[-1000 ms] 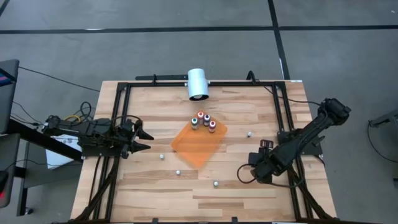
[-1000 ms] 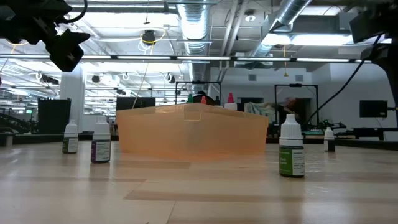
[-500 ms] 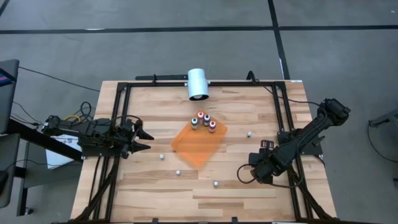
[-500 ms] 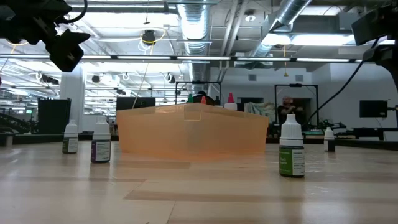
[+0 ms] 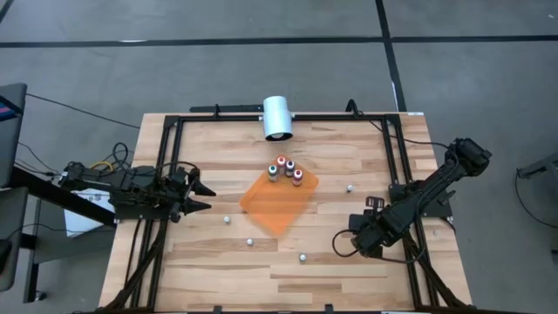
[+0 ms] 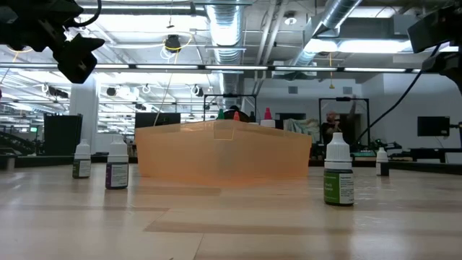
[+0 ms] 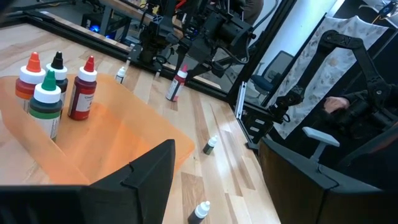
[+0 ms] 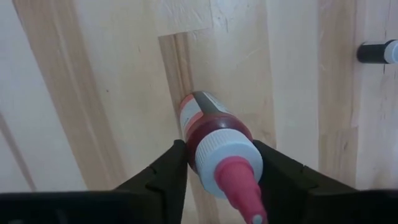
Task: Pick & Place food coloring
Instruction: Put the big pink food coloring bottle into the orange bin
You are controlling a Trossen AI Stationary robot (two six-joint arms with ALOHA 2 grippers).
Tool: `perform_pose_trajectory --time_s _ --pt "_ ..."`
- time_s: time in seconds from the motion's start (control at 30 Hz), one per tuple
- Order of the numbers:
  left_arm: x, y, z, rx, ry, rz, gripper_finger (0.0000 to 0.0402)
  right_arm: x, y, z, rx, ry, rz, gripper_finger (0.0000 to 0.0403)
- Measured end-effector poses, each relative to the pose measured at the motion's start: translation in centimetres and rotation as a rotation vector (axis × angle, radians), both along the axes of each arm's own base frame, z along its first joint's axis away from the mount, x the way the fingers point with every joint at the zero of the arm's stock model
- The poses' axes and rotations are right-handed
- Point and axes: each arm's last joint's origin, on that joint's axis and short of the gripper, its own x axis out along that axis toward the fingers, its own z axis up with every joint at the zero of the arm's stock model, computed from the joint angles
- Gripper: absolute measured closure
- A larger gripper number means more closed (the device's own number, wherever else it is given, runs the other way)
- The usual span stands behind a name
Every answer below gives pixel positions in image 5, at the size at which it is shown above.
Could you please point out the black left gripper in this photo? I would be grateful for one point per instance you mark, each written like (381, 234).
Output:
(176, 194)

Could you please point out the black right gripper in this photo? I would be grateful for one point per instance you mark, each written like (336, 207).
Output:
(370, 231)

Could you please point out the small dropper bottle black label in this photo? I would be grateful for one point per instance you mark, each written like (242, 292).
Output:
(227, 219)

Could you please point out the small dropper bottle purple label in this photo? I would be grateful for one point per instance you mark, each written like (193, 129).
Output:
(249, 241)

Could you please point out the small dropper bottle green label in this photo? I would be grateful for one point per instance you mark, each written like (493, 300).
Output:
(302, 257)

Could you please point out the green-capped food coloring bottle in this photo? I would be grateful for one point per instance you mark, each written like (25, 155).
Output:
(273, 172)

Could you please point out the red-capped food coloring bottle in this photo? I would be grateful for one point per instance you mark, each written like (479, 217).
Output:
(297, 176)

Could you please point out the orange-capped food coloring bottle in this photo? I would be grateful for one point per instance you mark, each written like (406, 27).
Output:
(281, 162)

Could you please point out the black-capped food coloring bottle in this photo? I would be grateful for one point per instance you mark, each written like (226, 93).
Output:
(290, 168)

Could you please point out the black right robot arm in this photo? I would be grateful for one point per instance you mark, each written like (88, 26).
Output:
(436, 185)

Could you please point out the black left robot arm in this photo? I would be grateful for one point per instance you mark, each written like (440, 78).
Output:
(131, 181)

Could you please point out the translucent orange plastic tray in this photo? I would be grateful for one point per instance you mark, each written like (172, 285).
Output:
(274, 205)

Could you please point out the black flat bar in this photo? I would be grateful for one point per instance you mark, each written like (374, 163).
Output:
(226, 108)

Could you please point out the white paper sheet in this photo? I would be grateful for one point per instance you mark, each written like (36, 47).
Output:
(83, 222)

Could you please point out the black metal beam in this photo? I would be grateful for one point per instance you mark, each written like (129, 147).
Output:
(43, 189)

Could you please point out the grey metal stand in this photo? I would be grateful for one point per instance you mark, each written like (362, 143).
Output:
(545, 165)

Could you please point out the dark grey monitor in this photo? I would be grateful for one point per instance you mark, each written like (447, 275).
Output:
(11, 139)

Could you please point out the white cylinder camera housing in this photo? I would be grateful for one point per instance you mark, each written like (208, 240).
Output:
(276, 115)

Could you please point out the black metal table frame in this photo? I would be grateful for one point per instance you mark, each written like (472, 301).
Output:
(331, 117)

